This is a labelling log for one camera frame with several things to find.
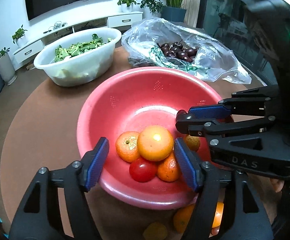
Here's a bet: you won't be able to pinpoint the white plastic basin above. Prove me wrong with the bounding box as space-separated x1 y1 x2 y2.
34 27 122 87

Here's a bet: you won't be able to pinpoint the red plastic colander bowl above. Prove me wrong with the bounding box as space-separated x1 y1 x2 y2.
77 67 221 210

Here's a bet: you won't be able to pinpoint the clear plastic bag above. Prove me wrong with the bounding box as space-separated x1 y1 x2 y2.
121 17 251 85

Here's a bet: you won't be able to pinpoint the small plant right console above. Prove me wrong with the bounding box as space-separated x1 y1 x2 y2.
117 0 137 12

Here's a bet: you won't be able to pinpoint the leafy greens in basin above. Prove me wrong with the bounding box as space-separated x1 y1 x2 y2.
54 34 112 62

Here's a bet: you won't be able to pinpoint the tangerine in red bowl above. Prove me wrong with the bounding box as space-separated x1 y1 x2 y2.
115 131 140 163

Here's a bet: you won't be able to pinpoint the small potato far left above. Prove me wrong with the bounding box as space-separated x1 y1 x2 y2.
142 222 168 240

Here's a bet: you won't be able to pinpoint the leafy bush plant right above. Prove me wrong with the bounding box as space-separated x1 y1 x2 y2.
135 0 164 17

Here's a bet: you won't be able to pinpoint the white tv console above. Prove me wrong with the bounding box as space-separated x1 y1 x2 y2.
12 11 143 71

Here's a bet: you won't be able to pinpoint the plant in white pot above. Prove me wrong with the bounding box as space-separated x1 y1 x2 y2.
0 47 18 86

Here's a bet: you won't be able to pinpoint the red tomato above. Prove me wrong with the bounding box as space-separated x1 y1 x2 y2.
129 157 157 183

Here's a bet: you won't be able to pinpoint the person's right hand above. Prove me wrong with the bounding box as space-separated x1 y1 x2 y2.
270 178 284 193

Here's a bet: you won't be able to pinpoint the orange upper right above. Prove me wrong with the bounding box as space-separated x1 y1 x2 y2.
173 202 224 233

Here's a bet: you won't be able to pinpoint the small plant on console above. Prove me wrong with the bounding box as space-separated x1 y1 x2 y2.
12 25 28 48

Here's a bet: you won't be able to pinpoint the tangerine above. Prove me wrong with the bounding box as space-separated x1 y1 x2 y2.
157 152 181 182
115 131 140 163

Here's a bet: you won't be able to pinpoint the large orange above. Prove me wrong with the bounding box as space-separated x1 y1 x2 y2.
137 125 174 162

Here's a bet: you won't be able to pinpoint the small red plum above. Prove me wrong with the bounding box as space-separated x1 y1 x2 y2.
210 226 220 237

